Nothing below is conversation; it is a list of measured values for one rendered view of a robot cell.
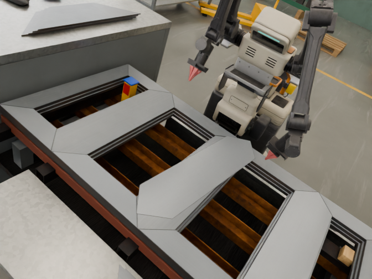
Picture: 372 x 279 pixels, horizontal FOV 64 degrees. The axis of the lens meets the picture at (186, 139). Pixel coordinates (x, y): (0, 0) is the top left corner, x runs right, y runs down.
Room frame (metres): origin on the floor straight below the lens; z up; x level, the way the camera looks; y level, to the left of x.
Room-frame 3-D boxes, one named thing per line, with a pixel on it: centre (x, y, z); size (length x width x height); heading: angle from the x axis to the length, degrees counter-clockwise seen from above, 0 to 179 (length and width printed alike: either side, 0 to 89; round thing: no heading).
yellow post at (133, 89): (1.34, 0.38, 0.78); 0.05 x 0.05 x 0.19; 67
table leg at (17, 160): (0.86, 0.67, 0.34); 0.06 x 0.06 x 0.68; 67
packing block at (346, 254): (0.83, -0.79, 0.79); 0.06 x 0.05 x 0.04; 157
